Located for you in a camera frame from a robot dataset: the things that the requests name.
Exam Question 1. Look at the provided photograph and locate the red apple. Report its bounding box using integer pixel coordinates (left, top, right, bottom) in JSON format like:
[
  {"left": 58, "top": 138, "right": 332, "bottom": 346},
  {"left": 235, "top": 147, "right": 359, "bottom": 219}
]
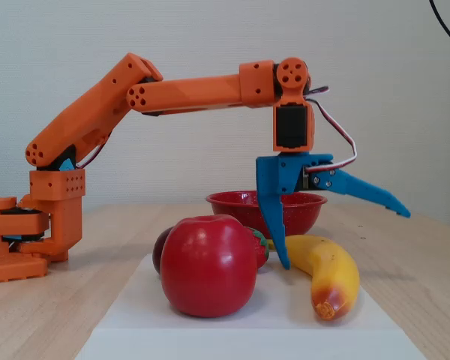
[{"left": 160, "top": 214, "right": 259, "bottom": 319}]

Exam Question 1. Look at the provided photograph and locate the yellow banana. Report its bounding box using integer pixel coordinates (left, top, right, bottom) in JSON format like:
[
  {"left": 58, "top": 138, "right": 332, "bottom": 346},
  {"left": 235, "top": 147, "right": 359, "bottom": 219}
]
[{"left": 266, "top": 234, "right": 361, "bottom": 323}]

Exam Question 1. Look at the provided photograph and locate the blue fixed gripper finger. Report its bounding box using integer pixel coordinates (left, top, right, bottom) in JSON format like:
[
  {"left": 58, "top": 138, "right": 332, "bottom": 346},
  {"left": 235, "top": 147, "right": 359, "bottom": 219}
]
[{"left": 257, "top": 193, "right": 291, "bottom": 271}]

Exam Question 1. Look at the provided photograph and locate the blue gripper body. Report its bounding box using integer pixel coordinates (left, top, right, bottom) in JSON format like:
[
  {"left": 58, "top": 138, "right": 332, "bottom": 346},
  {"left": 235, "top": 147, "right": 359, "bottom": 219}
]
[{"left": 255, "top": 153, "right": 335, "bottom": 197}]

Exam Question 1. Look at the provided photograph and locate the white paper sheet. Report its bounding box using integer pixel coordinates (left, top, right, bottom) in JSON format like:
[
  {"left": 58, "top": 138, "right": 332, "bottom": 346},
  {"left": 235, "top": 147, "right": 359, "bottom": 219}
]
[{"left": 74, "top": 250, "right": 428, "bottom": 360}]

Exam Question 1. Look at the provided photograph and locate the red speckled enamel bowl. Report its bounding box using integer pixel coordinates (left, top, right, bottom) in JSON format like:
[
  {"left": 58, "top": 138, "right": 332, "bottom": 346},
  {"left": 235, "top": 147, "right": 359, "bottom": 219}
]
[{"left": 205, "top": 190, "right": 328, "bottom": 240}]

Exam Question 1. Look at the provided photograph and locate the thin black cable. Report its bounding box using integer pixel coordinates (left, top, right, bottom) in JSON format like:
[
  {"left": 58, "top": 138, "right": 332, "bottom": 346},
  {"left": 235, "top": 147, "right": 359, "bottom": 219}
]
[{"left": 429, "top": 0, "right": 450, "bottom": 54}]

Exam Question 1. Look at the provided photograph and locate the white red black servo cable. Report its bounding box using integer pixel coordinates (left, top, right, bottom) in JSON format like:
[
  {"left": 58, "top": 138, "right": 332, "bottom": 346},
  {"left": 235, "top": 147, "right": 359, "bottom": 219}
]
[{"left": 305, "top": 85, "right": 360, "bottom": 174}]

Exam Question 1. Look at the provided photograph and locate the dark purple plum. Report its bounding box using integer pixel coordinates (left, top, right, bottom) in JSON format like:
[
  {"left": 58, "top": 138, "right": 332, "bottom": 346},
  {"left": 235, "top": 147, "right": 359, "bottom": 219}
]
[{"left": 151, "top": 226, "right": 173, "bottom": 275}]

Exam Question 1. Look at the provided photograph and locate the orange robot base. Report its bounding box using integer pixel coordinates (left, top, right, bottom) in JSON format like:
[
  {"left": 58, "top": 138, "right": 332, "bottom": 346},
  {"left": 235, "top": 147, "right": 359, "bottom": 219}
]
[{"left": 0, "top": 196, "right": 50, "bottom": 285}]

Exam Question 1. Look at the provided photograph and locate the red strawberry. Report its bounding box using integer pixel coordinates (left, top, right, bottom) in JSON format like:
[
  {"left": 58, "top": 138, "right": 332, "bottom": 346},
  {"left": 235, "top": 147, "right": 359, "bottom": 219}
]
[{"left": 243, "top": 226, "right": 271, "bottom": 270}]

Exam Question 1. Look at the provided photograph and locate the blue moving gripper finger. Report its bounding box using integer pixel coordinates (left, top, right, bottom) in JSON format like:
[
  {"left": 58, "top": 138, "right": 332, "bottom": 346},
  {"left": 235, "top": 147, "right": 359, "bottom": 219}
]
[{"left": 309, "top": 168, "right": 412, "bottom": 219}]

